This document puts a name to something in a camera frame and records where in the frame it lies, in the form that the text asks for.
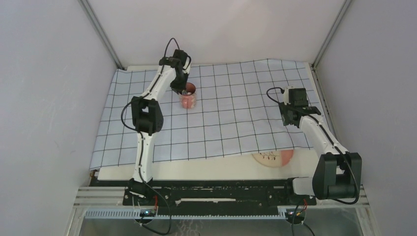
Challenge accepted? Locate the white slotted cable duct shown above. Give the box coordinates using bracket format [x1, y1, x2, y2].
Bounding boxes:
[84, 208, 289, 220]

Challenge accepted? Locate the cream pink branch plate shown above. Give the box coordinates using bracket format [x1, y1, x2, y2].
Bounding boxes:
[252, 149, 294, 168]

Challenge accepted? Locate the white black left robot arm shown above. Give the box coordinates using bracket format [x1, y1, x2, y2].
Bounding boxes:
[127, 49, 192, 187]

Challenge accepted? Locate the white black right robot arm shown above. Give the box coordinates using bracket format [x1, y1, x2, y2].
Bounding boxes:
[278, 86, 362, 205]

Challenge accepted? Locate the pink patterned mug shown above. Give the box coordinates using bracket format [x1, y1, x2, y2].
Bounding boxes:
[179, 83, 197, 109]

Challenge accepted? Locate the white checked tablecloth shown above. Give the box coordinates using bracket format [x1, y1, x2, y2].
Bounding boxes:
[90, 59, 322, 170]

